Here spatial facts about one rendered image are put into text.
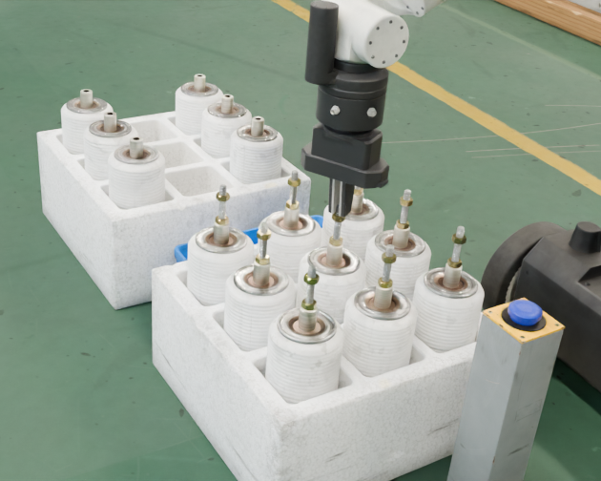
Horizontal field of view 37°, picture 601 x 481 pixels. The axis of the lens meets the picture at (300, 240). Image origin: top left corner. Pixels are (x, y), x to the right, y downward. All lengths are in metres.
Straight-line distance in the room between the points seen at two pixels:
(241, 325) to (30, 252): 0.67
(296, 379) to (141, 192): 0.54
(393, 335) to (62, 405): 0.53
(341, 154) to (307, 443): 0.37
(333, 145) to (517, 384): 0.38
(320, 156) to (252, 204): 0.45
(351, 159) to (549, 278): 0.45
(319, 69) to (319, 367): 0.37
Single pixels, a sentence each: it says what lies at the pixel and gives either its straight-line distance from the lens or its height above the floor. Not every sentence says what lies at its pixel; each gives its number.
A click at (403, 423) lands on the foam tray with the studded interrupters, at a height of 0.10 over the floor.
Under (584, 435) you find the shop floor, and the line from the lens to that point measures 1.48.
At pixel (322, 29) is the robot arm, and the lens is 1.11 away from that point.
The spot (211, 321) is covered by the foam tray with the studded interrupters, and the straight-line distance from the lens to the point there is 1.27.
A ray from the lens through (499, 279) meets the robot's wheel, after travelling 1.56.
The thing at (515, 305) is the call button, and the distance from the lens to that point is 1.11.
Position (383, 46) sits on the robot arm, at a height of 0.59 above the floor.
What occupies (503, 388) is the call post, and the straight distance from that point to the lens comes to 1.13.
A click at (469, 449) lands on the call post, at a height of 0.11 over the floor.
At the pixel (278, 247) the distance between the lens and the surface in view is 1.34.
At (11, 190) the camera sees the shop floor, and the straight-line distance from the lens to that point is 2.03.
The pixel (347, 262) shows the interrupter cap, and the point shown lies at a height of 0.25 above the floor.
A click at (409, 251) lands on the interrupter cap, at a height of 0.25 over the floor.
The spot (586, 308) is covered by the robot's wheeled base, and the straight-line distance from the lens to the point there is 1.45.
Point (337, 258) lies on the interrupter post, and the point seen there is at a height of 0.26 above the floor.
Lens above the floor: 0.92
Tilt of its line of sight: 30 degrees down
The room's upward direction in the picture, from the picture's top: 5 degrees clockwise
